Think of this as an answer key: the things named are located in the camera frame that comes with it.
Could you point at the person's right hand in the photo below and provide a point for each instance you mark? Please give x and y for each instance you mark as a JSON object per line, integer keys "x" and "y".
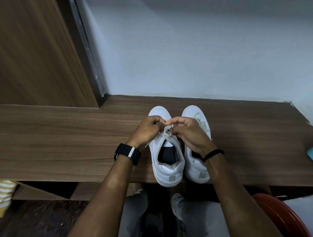
{"x": 192, "y": 135}

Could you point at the person's left hand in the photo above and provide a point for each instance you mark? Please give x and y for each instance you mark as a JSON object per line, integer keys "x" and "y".
{"x": 145, "y": 130}

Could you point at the person's right fingers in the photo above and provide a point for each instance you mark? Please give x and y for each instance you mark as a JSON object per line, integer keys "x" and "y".
{"x": 177, "y": 121}

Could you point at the person's left fingers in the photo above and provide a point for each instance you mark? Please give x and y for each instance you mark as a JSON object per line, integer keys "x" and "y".
{"x": 157, "y": 121}

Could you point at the white shoelace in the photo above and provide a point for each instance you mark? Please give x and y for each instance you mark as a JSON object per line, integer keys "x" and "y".
{"x": 167, "y": 133}

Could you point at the person's right forearm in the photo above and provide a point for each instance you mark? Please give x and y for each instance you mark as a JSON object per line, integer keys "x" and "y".
{"x": 234, "y": 195}

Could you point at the person's left forearm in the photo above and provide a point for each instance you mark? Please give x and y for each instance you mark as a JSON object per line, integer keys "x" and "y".
{"x": 110, "y": 195}

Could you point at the black wrist watch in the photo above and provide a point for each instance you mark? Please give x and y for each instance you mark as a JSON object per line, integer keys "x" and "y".
{"x": 127, "y": 152}

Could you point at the black wrist band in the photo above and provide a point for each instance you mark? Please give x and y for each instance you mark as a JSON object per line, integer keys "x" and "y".
{"x": 212, "y": 153}

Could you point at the white sneaker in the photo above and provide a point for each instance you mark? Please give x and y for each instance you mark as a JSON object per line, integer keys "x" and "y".
{"x": 168, "y": 171}
{"x": 195, "y": 168}

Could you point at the person's grey trousers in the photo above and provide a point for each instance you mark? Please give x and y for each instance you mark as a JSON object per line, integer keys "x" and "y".
{"x": 195, "y": 217}

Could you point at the teal object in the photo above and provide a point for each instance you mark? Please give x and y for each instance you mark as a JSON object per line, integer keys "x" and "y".
{"x": 310, "y": 153}

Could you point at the red plastic stool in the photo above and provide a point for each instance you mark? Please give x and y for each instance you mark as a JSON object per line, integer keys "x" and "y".
{"x": 278, "y": 214}

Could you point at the yellow white striped cloth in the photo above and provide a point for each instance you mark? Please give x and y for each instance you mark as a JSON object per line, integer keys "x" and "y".
{"x": 6, "y": 195}

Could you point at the grey metal frame strip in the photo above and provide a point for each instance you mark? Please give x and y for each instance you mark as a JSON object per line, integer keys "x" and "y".
{"x": 89, "y": 53}

